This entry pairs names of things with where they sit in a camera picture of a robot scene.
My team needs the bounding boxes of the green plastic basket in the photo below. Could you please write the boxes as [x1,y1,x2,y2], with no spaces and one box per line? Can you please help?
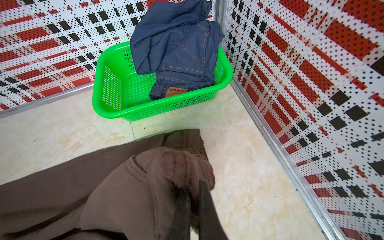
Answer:
[92,42,233,122]

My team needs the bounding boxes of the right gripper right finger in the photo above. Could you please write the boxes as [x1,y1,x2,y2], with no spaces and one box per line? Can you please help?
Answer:
[199,181,228,240]

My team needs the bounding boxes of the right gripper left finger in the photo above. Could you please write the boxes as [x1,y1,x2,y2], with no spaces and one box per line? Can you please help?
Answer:
[165,189,192,240]

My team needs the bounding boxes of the brown trousers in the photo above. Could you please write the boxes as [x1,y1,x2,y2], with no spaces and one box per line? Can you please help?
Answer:
[1,129,215,240]

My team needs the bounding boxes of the blue denim jeans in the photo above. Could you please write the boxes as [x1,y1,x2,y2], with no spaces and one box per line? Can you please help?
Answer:
[130,1,224,100]

